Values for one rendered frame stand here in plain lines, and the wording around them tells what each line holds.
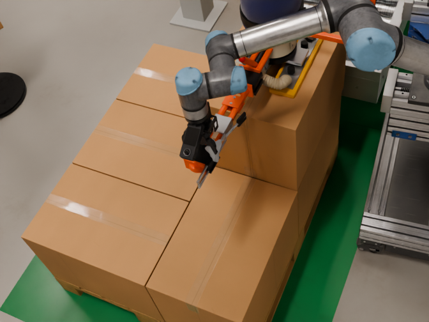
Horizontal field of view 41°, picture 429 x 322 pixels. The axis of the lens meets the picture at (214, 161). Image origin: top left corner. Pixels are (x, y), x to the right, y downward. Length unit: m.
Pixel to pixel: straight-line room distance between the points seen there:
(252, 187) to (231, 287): 0.44
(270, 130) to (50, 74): 2.12
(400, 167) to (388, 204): 0.22
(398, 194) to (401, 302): 0.48
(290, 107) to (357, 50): 0.61
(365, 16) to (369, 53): 0.10
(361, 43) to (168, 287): 1.18
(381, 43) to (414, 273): 1.51
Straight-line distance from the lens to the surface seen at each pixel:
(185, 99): 1.58
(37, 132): 3.60
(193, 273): 2.22
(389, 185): 2.77
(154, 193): 2.43
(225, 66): 1.59
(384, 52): 1.57
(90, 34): 4.07
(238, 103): 1.93
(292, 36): 1.66
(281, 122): 2.05
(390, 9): 3.09
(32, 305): 3.00
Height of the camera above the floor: 2.53
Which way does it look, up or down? 54 degrees down
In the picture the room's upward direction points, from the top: 13 degrees counter-clockwise
